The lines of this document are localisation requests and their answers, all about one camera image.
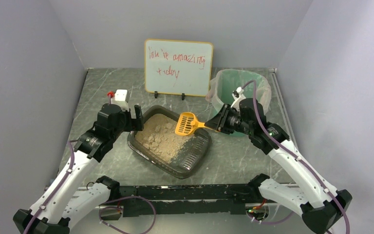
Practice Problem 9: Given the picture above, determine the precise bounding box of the yellow litter scoop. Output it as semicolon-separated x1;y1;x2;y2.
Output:
175;112;217;136

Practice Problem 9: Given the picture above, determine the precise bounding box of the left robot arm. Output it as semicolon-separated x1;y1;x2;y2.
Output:
13;103;144;234

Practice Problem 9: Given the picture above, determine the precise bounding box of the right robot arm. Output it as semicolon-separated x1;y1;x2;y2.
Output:
204;98;352;234

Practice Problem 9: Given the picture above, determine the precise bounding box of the beige cat litter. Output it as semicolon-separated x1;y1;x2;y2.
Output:
135;114;193;163

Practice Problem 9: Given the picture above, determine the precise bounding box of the translucent pink bin liner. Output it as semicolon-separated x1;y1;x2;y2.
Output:
205;68;273;111

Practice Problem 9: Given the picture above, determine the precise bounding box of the green trash bin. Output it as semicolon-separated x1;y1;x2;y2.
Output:
211;68;268;138

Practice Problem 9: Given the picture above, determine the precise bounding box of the whiteboard with red writing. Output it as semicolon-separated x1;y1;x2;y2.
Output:
144;39;214;97

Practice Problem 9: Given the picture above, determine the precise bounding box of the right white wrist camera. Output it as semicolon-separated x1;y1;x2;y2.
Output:
231;86;246;112

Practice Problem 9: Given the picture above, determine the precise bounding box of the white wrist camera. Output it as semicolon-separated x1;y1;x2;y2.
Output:
107;89;130;112
231;86;246;112

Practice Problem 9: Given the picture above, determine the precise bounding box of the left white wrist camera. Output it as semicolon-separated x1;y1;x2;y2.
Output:
107;89;130;112

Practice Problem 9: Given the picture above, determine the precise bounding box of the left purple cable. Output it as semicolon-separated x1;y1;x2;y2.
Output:
22;140;76;234

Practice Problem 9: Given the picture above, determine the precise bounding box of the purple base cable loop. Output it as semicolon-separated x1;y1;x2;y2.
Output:
98;195;158;234

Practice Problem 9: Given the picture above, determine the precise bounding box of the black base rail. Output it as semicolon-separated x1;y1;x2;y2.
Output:
96;175;266;217

